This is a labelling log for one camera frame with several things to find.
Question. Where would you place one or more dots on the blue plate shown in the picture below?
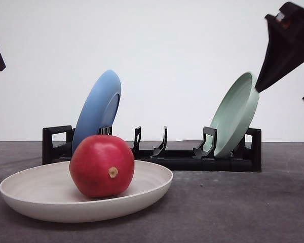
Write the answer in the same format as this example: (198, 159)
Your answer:
(98, 107)

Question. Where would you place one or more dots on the black gripper finger with screw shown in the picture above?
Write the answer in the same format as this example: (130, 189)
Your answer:
(285, 47)

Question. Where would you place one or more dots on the red pomegranate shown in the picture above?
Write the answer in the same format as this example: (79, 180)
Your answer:
(102, 165)

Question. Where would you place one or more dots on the green plate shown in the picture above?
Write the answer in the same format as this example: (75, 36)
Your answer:
(235, 115)

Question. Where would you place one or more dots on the black dish rack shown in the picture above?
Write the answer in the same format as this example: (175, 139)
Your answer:
(58, 140)

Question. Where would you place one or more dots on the white plate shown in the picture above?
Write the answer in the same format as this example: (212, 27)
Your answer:
(48, 193)

